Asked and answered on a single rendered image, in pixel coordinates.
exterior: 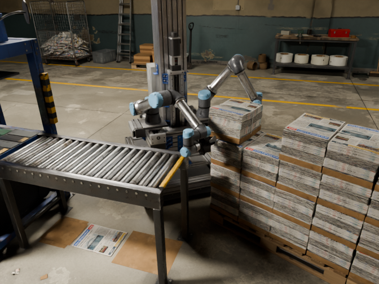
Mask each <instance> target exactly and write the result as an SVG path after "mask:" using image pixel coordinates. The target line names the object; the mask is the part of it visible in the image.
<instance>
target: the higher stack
mask: <svg viewBox="0 0 379 284"><path fill-rule="evenodd" d="M371 199H372V200H371V204H370V206H369V209H368V212H367V217H369V218H372V219H375V220H377V221H379V192H377V191H375V190H374V191H373V193H372V196H371ZM358 245H359V246H361V247H363V248H365V249H368V250H370V251H373V252H375V253H377V254H379V227H376V226H374V225H371V224H368V223H366V222H364V225H363V228H362V233H361V236H360V240H359V243H358ZM350 272H352V273H354V274H356V275H358V276H361V277H363V278H365V279H367V280H369V281H371V282H373V283H375V284H379V260H377V259H375V258H373V257H371V256H368V255H366V254H364V253H362V252H359V251H357V252H356V255H355V258H354V261H353V263H352V266H351V271H350ZM346 284H364V283H362V282H360V281H358V280H356V279H354V278H352V277H349V276H348V278H347V282H346Z"/></svg>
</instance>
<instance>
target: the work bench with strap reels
mask: <svg viewBox="0 0 379 284"><path fill-rule="evenodd" d="M349 34H350V29H343V28H337V29H329V31H328V34H319V35H322V37H313V35H308V34H302V35H303V37H301V42H336V43H350V44H349V50H348V53H347V56H343V55H331V56H330V57H329V56H328V55H312V57H311V61H309V55H308V54H295V57H294V60H292V58H293V54H291V53H288V52H279V53H278V48H279V41H300V37H297V36H298V34H290V35H284V34H281V33H277V34H276V36H275V38H276V43H275V53H274V64H273V70H272V75H275V69H276V66H289V67H300V68H321V69H342V70H344V72H343V73H346V71H347V70H349V71H348V74H347V78H346V79H350V73H351V68H352V63H353V59H354V55H355V49H356V44H357V41H359V38H357V37H356V38H351V36H354V35H349ZM280 35H283V36H280ZM352 43H354V46H353V50H352V55H351V60H350V64H348V62H349V57H350V52H351V46H352Z"/></svg>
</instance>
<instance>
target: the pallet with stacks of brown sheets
mask: <svg viewBox="0 0 379 284"><path fill-rule="evenodd" d="M139 47H140V53H138V54H135V55H134V62H133V63H131V68H132V69H146V70H147V68H138V66H140V65H146V63H154V62H155V58H154V48H153V43H145V44H142V45H140V46H139Z"/></svg>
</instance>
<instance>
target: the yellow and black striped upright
mask: <svg viewBox="0 0 379 284"><path fill-rule="evenodd" d="M39 76H40V79H41V83H42V88H43V93H44V97H45V102H46V106H47V111H48V114H49V119H50V123H52V124H55V123H57V122H58V118H57V114H56V109H55V104H54V99H53V95H52V90H51V85H50V80H49V75H48V73H40V74H39Z"/></svg>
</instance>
